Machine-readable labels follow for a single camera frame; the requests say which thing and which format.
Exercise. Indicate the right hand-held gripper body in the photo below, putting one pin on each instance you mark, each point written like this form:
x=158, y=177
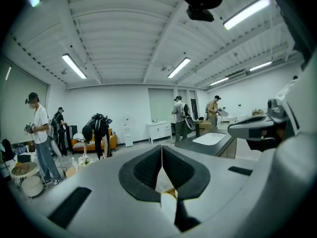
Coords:
x=297, y=103

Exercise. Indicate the white bouquet with pink ribbon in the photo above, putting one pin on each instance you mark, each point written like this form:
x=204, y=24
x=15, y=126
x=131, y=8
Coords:
x=84, y=160

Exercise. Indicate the clear glass bottle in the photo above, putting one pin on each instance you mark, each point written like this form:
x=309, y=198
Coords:
x=73, y=163

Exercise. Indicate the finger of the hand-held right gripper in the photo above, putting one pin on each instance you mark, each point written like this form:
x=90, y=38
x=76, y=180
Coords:
x=247, y=131
x=255, y=118

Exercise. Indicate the dark vanity cabinet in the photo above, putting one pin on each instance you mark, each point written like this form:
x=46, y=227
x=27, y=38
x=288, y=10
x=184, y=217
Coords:
x=223, y=147

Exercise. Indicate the orange sofa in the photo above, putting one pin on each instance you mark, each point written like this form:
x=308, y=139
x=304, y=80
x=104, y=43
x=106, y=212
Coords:
x=112, y=139

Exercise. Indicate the white water dispenser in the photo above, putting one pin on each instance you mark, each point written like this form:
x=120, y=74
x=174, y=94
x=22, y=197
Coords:
x=128, y=130

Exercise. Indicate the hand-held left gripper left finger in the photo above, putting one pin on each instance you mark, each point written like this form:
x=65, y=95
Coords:
x=104, y=197

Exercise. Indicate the white cabinet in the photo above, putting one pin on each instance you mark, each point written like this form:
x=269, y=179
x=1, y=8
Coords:
x=158, y=131

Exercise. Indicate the oval wooden table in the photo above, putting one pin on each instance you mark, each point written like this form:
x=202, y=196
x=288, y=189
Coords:
x=70, y=171

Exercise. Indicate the person's black clothing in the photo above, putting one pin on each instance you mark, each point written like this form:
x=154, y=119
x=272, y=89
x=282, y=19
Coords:
x=292, y=21

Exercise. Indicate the black head-mounted camera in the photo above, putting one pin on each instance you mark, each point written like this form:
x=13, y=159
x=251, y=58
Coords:
x=199, y=15

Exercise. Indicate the person's right hand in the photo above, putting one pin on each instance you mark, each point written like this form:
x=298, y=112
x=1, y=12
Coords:
x=263, y=133

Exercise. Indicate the white round basket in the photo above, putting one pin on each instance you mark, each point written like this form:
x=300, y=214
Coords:
x=32, y=186

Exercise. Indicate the striped cushion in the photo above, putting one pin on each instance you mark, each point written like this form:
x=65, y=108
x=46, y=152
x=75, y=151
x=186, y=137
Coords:
x=80, y=145

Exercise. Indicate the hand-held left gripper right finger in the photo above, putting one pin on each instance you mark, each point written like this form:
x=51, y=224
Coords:
x=218, y=182

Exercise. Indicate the woven round basket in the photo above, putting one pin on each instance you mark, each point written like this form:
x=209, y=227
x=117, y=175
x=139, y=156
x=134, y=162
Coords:
x=24, y=169

